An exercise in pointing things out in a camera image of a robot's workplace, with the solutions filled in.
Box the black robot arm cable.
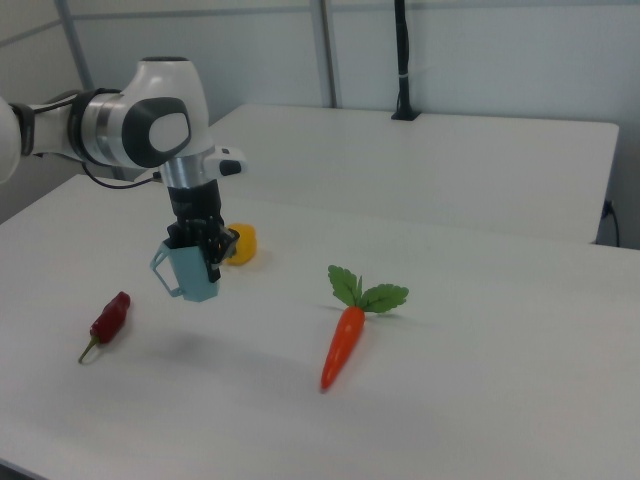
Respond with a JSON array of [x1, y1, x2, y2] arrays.
[[79, 162, 164, 190]]

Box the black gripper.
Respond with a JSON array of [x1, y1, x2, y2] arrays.
[[166, 180, 240, 282]]

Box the red chili pepper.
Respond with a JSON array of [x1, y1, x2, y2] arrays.
[[77, 291, 132, 365]]

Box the black wall plug cable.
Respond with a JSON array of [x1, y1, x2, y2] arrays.
[[602, 198, 621, 247]]

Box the grey partition frame post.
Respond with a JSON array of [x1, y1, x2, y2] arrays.
[[53, 0, 95, 92], [318, 0, 344, 109]]

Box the teal hexagonal mug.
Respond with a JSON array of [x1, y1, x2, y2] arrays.
[[151, 238, 224, 304]]

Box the orange toy carrot green leaves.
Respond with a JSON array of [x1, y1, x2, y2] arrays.
[[319, 263, 410, 393]]

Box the black pole with base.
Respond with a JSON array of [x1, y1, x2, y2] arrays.
[[389, 0, 421, 122]]

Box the yellow bell pepper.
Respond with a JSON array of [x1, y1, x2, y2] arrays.
[[222, 223, 259, 266]]

